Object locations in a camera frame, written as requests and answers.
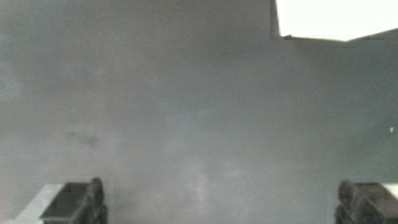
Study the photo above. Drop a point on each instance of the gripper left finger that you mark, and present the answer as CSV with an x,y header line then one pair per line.
x,y
68,204

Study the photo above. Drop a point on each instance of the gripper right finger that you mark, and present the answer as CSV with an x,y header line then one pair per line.
x,y
368,203

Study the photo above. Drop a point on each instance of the printed marker sheet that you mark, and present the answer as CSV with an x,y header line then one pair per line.
x,y
336,20

